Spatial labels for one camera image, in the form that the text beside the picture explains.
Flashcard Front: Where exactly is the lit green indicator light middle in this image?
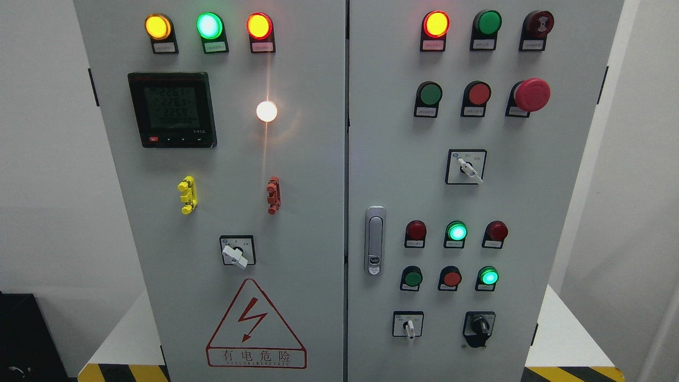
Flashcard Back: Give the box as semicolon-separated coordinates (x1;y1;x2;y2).
443;221;468;249

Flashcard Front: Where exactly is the white-handled selector switch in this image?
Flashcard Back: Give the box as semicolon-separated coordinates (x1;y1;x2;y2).
392;310;424;346
219;235;257;270
445;149;488;185

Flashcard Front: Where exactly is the white-handled selector switch lower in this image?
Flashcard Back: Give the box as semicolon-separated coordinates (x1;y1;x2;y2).
392;310;424;346

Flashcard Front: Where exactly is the grey electrical control cabinet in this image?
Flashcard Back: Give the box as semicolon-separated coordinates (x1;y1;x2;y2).
74;1;623;381

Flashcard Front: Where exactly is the dark red indicator light left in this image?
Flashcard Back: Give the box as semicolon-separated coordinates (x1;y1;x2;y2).
404;220;427;248

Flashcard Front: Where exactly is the white-handled selector switch left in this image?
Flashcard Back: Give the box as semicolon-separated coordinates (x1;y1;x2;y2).
219;235;257;270

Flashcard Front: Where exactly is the lit green push button lower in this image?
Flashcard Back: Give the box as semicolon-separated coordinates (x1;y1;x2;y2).
475;266;499;292

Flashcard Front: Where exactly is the red terminal connector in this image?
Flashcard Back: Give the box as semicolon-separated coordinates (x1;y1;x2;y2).
266;176;281;215

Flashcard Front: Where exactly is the red indicator light top left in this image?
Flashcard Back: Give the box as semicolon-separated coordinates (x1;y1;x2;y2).
246;12;276;54

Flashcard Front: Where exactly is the white glowing indicator light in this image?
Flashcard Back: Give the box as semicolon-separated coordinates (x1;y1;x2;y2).
256;101;278;123

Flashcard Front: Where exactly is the red electric danger warning sticker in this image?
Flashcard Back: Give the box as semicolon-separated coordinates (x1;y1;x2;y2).
206;278;307;369

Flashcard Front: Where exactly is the silver cabinet door handle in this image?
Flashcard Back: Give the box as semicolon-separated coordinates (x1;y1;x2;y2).
364;206;386;276

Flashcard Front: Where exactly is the dark red indicator light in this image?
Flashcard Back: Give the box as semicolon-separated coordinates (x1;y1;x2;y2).
482;220;508;249
404;220;427;248

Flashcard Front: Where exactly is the red push button lower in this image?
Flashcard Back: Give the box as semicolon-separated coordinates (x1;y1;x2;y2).
438;266;462;292

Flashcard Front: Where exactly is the red indicator light right door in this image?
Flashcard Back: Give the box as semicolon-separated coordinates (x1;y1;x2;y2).
420;10;450;51

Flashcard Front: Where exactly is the green indicator light top left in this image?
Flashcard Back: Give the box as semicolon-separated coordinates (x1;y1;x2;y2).
196;12;230;54

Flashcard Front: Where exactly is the white-handled selector switch upper right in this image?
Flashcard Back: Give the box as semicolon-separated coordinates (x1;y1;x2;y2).
445;149;488;185

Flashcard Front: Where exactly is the red emergency stop mushroom button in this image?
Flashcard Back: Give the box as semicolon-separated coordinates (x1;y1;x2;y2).
505;77;551;118

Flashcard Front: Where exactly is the yellow terminal connector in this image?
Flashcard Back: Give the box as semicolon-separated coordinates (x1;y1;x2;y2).
177;176;198;215

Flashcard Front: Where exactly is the green push button top right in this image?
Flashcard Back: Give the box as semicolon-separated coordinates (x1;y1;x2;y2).
469;10;502;51

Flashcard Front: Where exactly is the black digital power meter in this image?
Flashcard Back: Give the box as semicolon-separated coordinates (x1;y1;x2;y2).
127;72;217;148

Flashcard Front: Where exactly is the black knob selector switch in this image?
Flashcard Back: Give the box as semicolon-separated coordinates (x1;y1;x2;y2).
463;310;495;348

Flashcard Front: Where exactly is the dark red indicator light right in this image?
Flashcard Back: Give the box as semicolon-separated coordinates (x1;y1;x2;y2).
482;220;508;249

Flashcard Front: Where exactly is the dark red buzzer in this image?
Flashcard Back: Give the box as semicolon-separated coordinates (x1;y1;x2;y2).
519;10;554;51

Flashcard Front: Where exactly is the red push button second row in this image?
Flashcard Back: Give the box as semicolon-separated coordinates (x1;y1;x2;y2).
460;81;492;118

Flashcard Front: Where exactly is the black box lower left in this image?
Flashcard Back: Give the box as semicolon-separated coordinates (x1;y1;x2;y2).
1;293;68;381

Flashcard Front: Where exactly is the yellow indicator light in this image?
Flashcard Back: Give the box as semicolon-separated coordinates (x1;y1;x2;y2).
144;14;179;54

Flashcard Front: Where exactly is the green push button second row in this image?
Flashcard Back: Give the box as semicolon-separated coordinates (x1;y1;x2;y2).
414;81;443;118

